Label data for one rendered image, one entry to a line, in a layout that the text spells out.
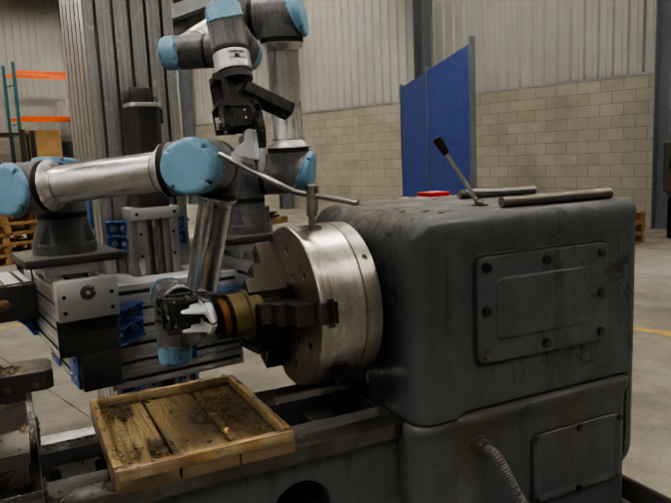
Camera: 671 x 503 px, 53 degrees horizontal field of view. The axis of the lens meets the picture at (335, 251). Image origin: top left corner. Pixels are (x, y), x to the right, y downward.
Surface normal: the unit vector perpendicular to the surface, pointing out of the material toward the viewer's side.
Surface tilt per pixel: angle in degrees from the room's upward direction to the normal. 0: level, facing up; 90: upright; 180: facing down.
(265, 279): 55
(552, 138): 90
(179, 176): 89
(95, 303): 90
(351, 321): 92
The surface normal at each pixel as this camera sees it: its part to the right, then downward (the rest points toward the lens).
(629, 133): -0.75, 0.13
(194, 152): -0.05, 0.15
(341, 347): 0.43, 0.45
